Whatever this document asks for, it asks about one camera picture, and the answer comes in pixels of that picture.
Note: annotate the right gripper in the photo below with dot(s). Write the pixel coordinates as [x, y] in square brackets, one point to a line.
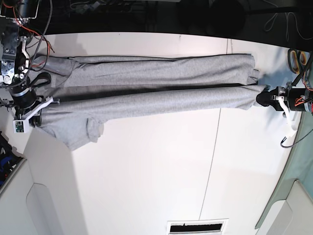
[29, 105]

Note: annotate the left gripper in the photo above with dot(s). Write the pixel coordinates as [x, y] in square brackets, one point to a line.
[296, 99]

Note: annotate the grey t-shirt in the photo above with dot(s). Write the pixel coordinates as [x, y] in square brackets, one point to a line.
[95, 89]

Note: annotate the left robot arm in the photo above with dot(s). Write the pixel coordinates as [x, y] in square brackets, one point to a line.
[304, 79]

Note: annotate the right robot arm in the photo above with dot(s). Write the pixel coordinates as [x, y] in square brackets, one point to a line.
[18, 72]

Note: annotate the green plastic bin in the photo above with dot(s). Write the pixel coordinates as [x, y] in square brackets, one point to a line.
[289, 210]

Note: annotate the white plastic bin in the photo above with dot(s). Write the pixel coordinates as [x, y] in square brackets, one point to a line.
[21, 211]

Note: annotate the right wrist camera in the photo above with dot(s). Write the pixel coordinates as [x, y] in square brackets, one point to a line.
[21, 126]

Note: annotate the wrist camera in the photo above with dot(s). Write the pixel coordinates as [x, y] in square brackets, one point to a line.
[291, 130]
[21, 126]

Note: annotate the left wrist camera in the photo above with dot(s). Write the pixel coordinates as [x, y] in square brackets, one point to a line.
[291, 130]

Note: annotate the orange handled scissors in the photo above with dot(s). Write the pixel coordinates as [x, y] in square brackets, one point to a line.
[296, 60]

